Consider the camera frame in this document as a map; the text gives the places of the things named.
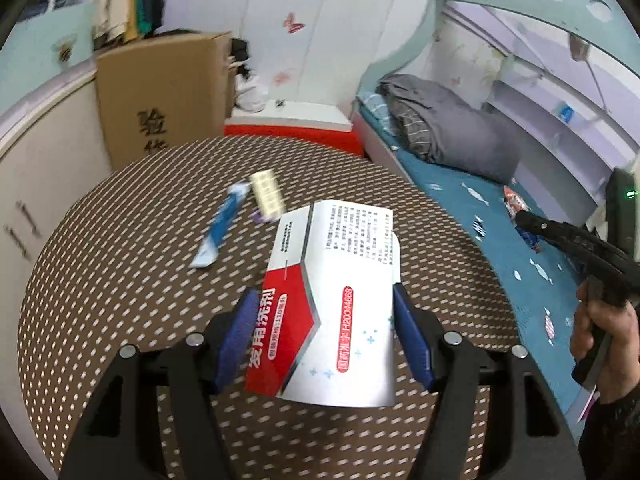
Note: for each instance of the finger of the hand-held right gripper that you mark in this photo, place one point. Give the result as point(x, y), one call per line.
point(570, 251)
point(555, 225)

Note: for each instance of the white bed frame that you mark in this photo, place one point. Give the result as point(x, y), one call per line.
point(380, 147)

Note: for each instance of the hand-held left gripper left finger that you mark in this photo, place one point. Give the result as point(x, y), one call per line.
point(235, 332)

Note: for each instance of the bee shaped knob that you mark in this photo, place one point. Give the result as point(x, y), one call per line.
point(66, 50)

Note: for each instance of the blue and white toothpaste tube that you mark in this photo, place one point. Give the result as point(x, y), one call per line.
point(225, 225)

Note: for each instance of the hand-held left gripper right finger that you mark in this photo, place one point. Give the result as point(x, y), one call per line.
point(415, 340)

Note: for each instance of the teal quilted bed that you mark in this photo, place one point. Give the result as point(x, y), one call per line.
point(480, 260)

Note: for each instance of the white wall shelf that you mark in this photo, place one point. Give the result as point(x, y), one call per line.
point(540, 115)

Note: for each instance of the pale pink butterfly sticker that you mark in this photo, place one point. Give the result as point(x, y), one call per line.
point(282, 78)

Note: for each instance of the cream pill blister pack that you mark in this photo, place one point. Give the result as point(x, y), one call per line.
point(267, 192)

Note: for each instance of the red and white medicine box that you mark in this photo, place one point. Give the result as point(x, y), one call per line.
point(350, 310)

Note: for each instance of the pale blue plaid pillow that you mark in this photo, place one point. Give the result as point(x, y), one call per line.
point(372, 107)

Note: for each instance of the dark blue snack packet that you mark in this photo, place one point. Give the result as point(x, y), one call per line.
point(532, 241)

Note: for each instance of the white low platform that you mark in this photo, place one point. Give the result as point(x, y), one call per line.
point(300, 112)

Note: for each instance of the cream cabinet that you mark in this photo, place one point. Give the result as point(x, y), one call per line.
point(50, 170)

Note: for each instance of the deep pink butterfly sticker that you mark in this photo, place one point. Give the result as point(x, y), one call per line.
point(294, 22)

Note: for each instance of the pale teal cabinet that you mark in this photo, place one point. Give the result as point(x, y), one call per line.
point(35, 55)

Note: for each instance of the white clothing pile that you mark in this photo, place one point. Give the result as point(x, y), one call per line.
point(250, 92)

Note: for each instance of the red snack packet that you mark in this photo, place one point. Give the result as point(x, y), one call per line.
point(515, 201)

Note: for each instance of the small blue box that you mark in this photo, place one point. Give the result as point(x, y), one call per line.
point(566, 111)

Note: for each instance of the small purple wrapper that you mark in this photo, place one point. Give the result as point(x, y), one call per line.
point(262, 216)

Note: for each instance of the person's right forearm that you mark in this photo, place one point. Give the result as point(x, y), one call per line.
point(612, 440)

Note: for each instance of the hanging clothes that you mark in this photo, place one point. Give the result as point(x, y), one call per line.
point(130, 0)

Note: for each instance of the grey folded duvet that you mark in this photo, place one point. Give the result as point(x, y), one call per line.
point(450, 125)

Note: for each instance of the round table with dotted cloth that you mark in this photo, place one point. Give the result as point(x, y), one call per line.
point(125, 260)

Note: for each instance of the person's right hand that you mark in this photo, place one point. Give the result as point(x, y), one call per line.
point(620, 355)

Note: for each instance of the large cardboard box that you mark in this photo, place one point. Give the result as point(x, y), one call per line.
point(160, 90)

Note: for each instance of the black bag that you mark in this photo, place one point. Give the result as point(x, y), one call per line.
point(240, 50)

